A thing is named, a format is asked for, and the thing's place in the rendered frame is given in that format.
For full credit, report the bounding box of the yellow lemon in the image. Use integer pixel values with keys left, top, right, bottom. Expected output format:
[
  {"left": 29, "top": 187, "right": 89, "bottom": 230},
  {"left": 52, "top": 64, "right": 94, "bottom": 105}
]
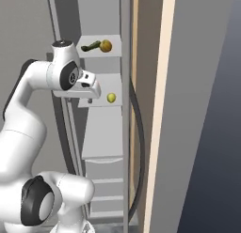
[{"left": 106, "top": 92, "right": 118, "bottom": 104}]

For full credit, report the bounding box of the orange round squash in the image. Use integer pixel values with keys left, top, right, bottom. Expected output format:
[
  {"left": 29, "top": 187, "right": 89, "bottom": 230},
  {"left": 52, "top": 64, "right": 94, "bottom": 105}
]
[{"left": 99, "top": 39, "right": 113, "bottom": 54}]

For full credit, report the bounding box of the grey freezer cabinet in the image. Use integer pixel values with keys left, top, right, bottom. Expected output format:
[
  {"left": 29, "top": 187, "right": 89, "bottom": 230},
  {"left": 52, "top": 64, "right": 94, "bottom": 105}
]
[{"left": 46, "top": 0, "right": 125, "bottom": 226}]

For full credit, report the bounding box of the green long squash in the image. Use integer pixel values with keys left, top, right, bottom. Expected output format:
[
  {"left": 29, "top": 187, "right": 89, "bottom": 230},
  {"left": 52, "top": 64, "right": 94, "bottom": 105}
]
[{"left": 80, "top": 39, "right": 103, "bottom": 54}]

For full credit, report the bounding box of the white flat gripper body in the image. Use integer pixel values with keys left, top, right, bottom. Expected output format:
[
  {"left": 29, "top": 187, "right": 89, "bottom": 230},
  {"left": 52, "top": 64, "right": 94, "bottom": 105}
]
[{"left": 51, "top": 81, "right": 103, "bottom": 100}]

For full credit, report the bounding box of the black curved door handle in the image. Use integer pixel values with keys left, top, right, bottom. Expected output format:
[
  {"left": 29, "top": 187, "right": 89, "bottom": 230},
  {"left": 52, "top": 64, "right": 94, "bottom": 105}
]
[{"left": 127, "top": 75, "right": 146, "bottom": 215}]

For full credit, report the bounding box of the grey fridge door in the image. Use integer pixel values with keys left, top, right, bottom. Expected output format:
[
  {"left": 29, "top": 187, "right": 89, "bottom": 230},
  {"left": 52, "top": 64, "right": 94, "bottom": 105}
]
[{"left": 120, "top": 0, "right": 132, "bottom": 233}]

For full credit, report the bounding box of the grey freezer door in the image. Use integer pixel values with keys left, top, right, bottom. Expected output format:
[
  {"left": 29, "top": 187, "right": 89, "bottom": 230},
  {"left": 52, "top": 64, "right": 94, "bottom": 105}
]
[{"left": 0, "top": 0, "right": 83, "bottom": 177}]

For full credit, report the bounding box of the beige and grey cabinet panel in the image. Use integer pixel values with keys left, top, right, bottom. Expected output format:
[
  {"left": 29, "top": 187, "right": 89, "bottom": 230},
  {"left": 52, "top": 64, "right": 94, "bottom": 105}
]
[{"left": 129, "top": 0, "right": 237, "bottom": 233}]

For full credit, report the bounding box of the white freezer drawer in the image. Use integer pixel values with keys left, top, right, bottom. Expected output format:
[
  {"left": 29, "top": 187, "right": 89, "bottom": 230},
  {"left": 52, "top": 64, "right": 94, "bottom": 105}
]
[{"left": 81, "top": 105, "right": 124, "bottom": 164}]

